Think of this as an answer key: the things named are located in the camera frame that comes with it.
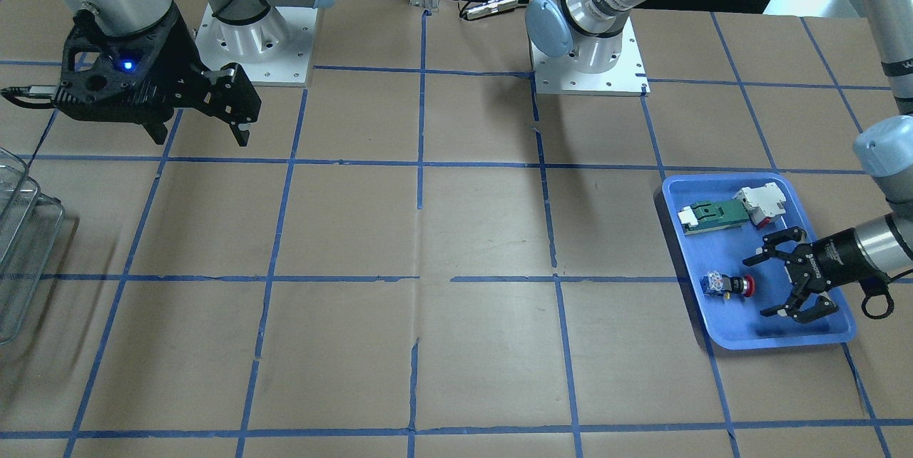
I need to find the green terminal block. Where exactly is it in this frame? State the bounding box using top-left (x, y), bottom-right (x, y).
top-left (676, 199), bottom-right (750, 235)

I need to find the wire mesh shelf basket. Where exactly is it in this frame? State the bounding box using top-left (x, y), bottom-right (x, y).
top-left (1, 148), bottom-right (65, 345)

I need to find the blue plastic tray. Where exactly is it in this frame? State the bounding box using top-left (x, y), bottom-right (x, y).
top-left (654, 173), bottom-right (857, 351)

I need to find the white circuit breaker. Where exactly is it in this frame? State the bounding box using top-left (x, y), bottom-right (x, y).
top-left (733, 182), bottom-right (786, 228)

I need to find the red emergency stop button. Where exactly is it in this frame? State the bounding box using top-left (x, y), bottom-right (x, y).
top-left (700, 270), bottom-right (756, 299)

